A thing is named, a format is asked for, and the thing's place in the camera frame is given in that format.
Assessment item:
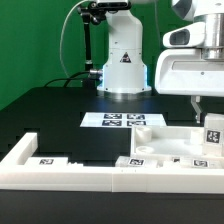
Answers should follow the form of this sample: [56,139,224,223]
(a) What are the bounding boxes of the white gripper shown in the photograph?
[155,49,224,123]

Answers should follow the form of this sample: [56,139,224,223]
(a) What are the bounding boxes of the white square tabletop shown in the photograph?
[129,125,224,158]

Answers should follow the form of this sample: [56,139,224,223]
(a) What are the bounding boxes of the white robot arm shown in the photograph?
[89,0,224,113]

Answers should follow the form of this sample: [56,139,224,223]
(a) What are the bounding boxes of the white tag sheet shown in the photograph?
[80,112,166,128]

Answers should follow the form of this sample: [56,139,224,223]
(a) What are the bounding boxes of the white U-shaped obstacle fence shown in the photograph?
[0,133,224,194]

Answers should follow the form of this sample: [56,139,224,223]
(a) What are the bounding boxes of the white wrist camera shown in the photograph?
[162,21,224,50]

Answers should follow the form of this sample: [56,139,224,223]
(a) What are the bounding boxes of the black cables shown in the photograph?
[43,0,101,89]

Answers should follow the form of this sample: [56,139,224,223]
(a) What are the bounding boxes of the black camera pole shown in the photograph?
[78,2,106,88]

